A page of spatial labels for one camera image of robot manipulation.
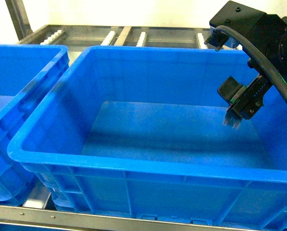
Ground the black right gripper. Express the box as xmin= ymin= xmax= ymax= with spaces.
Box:
xmin=217 ymin=76 xmax=271 ymax=120

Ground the blue crate centre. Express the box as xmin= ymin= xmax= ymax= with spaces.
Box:
xmin=7 ymin=46 xmax=287 ymax=231

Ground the blue crate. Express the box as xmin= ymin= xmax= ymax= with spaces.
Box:
xmin=7 ymin=46 xmax=287 ymax=231
xmin=0 ymin=44 xmax=69 ymax=206

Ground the blue crate left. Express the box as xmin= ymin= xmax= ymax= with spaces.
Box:
xmin=0 ymin=44 xmax=69 ymax=206

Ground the steel roller rack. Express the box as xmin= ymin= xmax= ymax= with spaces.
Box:
xmin=0 ymin=0 xmax=287 ymax=231

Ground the black camera cable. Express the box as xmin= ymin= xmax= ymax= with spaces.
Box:
xmin=213 ymin=25 xmax=287 ymax=118

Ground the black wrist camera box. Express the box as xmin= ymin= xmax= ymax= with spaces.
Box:
xmin=204 ymin=0 xmax=286 ymax=52

